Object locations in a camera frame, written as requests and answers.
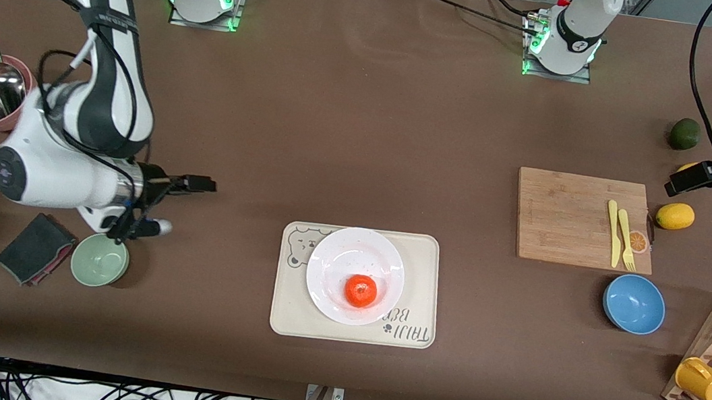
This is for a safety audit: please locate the black left base cable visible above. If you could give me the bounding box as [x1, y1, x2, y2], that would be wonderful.
[415, 0, 544, 40]

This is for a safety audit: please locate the white round plate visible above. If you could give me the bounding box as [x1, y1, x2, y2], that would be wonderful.
[301, 222, 411, 332]

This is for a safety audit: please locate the pink cloth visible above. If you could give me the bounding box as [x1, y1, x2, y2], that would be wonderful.
[30, 234, 79, 291]

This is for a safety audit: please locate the blue bowl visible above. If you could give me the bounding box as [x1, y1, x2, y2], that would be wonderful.
[599, 271, 670, 338]

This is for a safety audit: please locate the yellow plastic knife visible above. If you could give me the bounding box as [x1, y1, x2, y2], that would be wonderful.
[600, 199, 628, 269]

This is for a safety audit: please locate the beige bear print tray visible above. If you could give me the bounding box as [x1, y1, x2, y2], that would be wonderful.
[268, 217, 448, 354]

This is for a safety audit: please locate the orange slice tag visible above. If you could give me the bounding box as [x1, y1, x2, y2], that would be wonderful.
[626, 229, 652, 256]

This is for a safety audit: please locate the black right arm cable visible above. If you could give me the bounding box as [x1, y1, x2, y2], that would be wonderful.
[20, 19, 168, 232]

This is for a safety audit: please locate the pale green bowl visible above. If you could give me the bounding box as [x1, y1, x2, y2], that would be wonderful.
[68, 229, 134, 291]

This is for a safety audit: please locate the metal table edge bracket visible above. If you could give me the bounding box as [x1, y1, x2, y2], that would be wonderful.
[304, 384, 346, 400]

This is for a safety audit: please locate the wooden cutting board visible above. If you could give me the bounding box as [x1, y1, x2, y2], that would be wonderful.
[508, 167, 663, 276]

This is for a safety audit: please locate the dark grey cloth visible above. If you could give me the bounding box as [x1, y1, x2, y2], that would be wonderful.
[0, 208, 78, 291]

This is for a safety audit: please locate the metal scoop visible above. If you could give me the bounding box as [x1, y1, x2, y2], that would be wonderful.
[0, 27, 36, 123]

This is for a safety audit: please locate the yellow plastic fork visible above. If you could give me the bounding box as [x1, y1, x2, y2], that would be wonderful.
[611, 208, 644, 273]

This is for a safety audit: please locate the yellow mug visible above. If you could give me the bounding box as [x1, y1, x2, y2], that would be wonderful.
[672, 355, 712, 400]

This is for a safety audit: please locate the dark green avocado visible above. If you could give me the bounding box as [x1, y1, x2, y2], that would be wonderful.
[667, 117, 703, 153]

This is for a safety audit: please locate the orange mandarin fruit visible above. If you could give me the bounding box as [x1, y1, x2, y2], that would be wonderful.
[343, 273, 380, 310]

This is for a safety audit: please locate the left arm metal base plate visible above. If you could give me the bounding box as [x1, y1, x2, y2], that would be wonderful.
[517, 13, 599, 86]

